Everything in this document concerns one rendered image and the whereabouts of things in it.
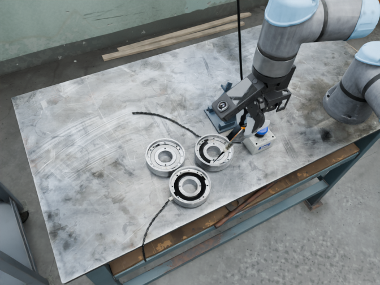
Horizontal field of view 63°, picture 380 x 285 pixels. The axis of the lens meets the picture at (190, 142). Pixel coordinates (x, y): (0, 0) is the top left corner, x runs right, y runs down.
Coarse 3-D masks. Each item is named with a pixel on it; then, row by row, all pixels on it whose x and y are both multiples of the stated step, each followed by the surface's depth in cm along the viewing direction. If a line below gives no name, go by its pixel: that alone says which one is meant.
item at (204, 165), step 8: (208, 136) 86; (216, 136) 87; (208, 144) 86; (216, 144) 86; (224, 144) 86; (216, 152) 88; (232, 152) 83; (200, 160) 81; (216, 160) 83; (208, 168) 82; (216, 168) 81; (224, 168) 83
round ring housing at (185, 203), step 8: (184, 168) 80; (192, 168) 80; (176, 176) 79; (192, 176) 79; (208, 176) 78; (184, 184) 81; (192, 184) 81; (200, 184) 78; (208, 184) 78; (184, 192) 77; (208, 192) 76; (176, 200) 75; (184, 200) 76; (200, 200) 75
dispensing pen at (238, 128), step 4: (240, 124) 75; (236, 128) 75; (240, 128) 74; (232, 132) 75; (236, 132) 75; (228, 136) 76; (232, 136) 75; (228, 144) 78; (232, 144) 78; (224, 148) 79; (228, 148) 78; (220, 156) 81
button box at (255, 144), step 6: (270, 132) 87; (252, 138) 86; (258, 138) 86; (264, 138) 86; (270, 138) 86; (246, 144) 89; (252, 144) 85; (258, 144) 85; (264, 144) 86; (270, 144) 88; (252, 150) 87; (258, 150) 87
